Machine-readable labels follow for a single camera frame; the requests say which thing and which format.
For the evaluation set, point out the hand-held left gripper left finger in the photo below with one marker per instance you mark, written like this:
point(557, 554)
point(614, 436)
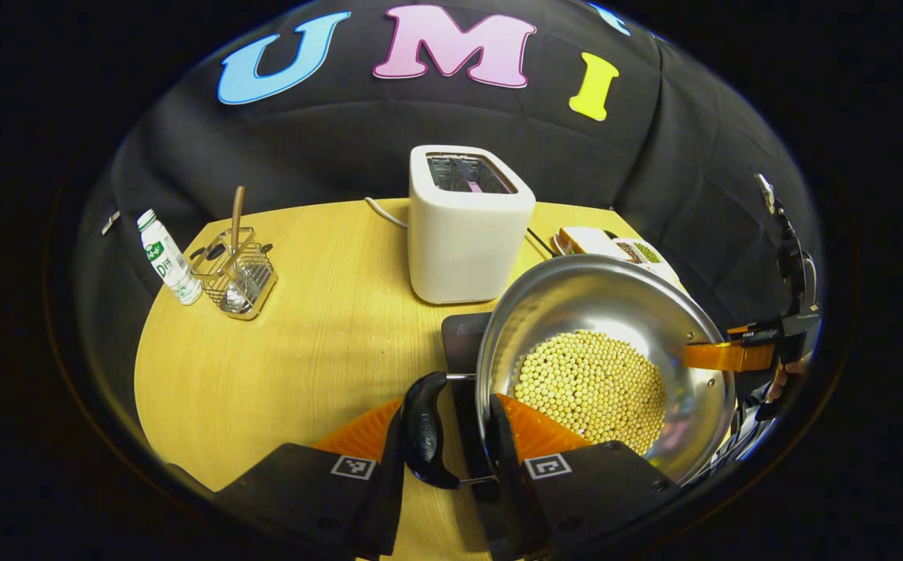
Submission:
point(385, 499)

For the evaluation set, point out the white bottle with green label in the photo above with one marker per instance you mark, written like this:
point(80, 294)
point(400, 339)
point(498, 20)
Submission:
point(171, 265)

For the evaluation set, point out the white toaster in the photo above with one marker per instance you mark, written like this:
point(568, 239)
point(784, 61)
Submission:
point(459, 249)

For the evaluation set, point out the toy sandwich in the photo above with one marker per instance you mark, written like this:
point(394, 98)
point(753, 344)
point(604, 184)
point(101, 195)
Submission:
point(587, 240)

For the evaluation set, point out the white divided dish with beans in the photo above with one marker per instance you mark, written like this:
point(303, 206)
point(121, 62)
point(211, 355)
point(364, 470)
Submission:
point(642, 253)

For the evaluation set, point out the black induction cooktop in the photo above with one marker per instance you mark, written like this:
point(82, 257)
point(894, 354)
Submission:
point(463, 343)

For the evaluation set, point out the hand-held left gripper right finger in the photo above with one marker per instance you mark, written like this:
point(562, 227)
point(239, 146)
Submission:
point(509, 483)

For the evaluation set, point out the silver cloth clip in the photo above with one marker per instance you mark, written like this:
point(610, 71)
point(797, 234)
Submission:
point(111, 223)

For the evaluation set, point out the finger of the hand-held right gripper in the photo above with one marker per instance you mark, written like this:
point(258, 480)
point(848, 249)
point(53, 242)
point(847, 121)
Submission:
point(755, 335)
point(728, 356)

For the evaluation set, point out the pile of yellow soybeans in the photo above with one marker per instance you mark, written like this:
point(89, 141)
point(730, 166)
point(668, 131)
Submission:
point(591, 389)

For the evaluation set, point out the black backdrop cloth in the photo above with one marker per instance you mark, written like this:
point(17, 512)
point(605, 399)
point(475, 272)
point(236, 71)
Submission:
point(342, 140)

